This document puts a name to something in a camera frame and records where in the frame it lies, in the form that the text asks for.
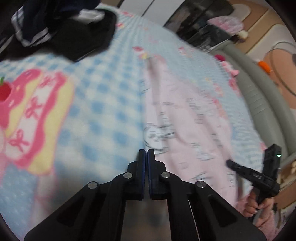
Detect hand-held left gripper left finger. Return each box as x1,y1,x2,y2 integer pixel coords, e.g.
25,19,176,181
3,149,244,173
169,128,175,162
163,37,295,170
24,149,147,241

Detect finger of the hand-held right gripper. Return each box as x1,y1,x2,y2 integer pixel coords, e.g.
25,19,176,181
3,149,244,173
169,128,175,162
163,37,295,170
226,159,279,193

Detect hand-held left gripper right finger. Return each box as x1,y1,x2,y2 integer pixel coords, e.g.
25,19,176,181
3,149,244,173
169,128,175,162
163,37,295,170
147,149,266,241

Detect pink printed pajama pants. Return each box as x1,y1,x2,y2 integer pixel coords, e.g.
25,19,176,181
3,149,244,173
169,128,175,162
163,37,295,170
141,56,245,209

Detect person's right hand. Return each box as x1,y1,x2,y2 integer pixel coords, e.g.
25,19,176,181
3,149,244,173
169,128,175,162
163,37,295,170
245,192,275,217

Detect grey padded headboard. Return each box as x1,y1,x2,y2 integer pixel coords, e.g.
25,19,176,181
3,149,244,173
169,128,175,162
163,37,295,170
209,43,296,167

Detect blue checked printed blanket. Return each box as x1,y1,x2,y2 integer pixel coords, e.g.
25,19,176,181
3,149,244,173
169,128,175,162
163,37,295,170
0,5,269,232

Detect orange plush toy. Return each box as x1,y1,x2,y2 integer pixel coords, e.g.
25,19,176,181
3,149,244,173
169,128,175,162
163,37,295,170
258,61,271,73

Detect thin metal hoop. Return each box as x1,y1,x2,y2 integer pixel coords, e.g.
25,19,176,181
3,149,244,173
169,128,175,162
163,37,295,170
269,42,296,98

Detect pink plush toy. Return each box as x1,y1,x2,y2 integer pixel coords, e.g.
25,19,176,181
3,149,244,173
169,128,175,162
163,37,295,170
221,61,240,77

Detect pink frilled cloth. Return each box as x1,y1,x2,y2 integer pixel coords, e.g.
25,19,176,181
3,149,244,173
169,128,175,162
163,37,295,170
208,16,243,35

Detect black garment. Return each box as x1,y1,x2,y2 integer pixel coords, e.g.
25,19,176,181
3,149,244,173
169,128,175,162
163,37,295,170
50,10,116,62

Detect glass door wardrobe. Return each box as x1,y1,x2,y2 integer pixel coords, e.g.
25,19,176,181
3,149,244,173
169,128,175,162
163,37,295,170
163,0,234,47

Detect white sock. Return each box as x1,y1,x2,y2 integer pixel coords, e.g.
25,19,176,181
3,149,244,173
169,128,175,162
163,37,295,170
76,10,105,24

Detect white wardrobe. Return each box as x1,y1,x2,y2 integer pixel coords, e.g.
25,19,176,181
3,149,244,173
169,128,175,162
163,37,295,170
118,0,185,26

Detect navy white-striped garment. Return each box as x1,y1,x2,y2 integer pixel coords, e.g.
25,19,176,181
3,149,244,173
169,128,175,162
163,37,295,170
11,0,77,47

